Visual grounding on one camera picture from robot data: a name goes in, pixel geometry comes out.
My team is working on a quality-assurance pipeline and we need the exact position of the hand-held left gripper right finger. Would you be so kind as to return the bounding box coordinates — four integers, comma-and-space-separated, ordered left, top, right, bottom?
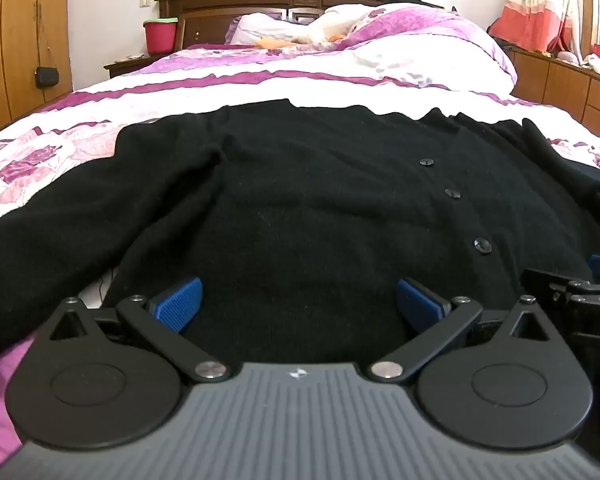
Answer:
367, 277, 553, 382

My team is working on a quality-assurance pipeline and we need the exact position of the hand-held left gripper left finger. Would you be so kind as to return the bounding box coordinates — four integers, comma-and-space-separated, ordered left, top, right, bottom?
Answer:
47, 276, 229, 382

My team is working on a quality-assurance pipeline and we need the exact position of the black button cardigan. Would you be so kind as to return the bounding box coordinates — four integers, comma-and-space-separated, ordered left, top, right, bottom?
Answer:
0, 99, 600, 361

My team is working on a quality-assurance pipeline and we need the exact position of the wooden side cabinet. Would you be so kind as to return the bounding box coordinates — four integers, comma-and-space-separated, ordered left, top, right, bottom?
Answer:
509, 44, 600, 153

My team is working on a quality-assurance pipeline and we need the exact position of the purple floral bed cover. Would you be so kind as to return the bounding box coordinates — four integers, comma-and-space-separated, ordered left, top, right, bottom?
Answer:
0, 42, 600, 461

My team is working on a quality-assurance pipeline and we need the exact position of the dark wooden nightstand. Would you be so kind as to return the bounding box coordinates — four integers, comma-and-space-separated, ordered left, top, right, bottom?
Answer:
104, 52, 157, 79

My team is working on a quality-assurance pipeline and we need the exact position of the folded purple white quilt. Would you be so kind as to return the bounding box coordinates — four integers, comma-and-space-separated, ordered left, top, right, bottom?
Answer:
330, 2, 518, 95

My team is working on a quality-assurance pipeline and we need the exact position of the small black hanging pouch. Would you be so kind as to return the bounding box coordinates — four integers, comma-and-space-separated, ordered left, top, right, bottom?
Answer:
34, 66, 60, 89

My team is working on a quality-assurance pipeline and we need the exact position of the red plastic bucket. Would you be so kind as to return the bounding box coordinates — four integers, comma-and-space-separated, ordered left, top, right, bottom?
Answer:
143, 17, 180, 56

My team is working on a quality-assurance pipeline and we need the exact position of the floral cream orange curtain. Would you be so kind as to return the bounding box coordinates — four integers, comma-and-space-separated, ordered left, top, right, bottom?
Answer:
489, 0, 590, 54

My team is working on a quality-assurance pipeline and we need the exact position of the purple white pillow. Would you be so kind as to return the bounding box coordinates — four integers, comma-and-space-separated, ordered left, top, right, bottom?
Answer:
227, 5, 331, 47

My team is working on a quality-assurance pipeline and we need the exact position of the white plush toy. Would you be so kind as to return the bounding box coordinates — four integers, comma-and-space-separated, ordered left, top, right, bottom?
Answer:
260, 6, 376, 45

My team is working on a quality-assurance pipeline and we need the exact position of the wooden wardrobe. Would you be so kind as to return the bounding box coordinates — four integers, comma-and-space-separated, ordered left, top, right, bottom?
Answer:
0, 0, 74, 138

